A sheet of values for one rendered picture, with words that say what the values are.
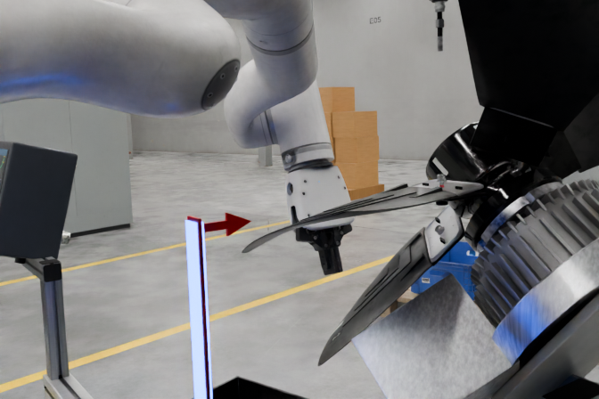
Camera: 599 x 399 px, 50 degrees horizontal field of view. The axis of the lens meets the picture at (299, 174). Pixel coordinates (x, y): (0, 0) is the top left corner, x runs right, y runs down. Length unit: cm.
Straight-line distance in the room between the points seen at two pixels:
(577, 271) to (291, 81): 43
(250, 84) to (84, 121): 639
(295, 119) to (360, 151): 806
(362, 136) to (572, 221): 838
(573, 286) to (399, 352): 22
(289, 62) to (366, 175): 840
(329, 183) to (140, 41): 54
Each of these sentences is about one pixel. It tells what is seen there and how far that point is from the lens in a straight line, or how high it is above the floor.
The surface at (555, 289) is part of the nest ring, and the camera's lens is 73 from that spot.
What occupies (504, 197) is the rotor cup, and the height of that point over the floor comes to 118.
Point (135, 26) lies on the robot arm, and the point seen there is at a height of 137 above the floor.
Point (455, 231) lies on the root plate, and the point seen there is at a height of 112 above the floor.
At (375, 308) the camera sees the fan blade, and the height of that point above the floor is 100.
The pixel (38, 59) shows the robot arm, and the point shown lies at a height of 134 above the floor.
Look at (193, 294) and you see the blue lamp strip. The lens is 64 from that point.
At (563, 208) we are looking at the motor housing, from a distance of 78.
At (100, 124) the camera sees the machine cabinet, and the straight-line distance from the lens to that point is 739.
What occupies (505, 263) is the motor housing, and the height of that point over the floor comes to 111.
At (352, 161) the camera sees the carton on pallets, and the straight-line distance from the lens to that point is 906.
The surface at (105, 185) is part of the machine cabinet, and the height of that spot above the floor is 52.
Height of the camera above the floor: 129
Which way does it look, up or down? 6 degrees down
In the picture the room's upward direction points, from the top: 2 degrees counter-clockwise
